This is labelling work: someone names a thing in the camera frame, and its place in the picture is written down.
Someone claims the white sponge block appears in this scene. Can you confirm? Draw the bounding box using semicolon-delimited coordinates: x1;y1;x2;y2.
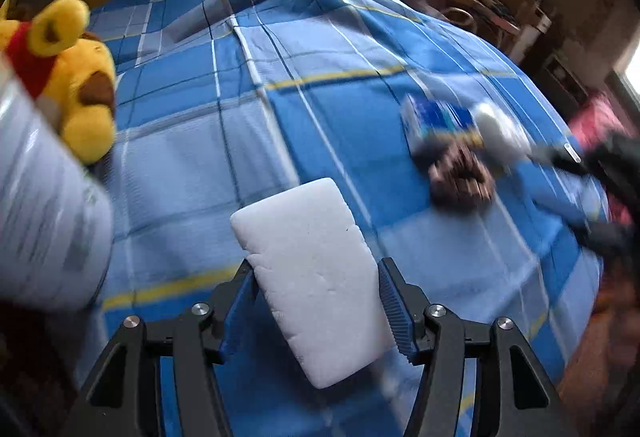
230;178;394;389

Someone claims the blue tissue packet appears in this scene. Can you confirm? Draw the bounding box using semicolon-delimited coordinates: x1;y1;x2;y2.
400;95;483;157

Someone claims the pink quilted blanket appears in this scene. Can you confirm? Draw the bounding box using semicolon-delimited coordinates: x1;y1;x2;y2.
569;92;637;228

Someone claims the brown satin scrunchie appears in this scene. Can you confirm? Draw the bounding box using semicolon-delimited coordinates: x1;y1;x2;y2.
427;144;495;211

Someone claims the yellow plush bear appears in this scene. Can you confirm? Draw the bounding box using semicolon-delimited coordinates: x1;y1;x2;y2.
1;0;116;165

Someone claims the blue plaid bedsheet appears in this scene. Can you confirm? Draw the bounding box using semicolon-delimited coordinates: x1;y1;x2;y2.
74;0;605;383

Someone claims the white plastic canister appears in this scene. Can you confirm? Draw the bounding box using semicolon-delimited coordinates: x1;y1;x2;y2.
0;60;113;311

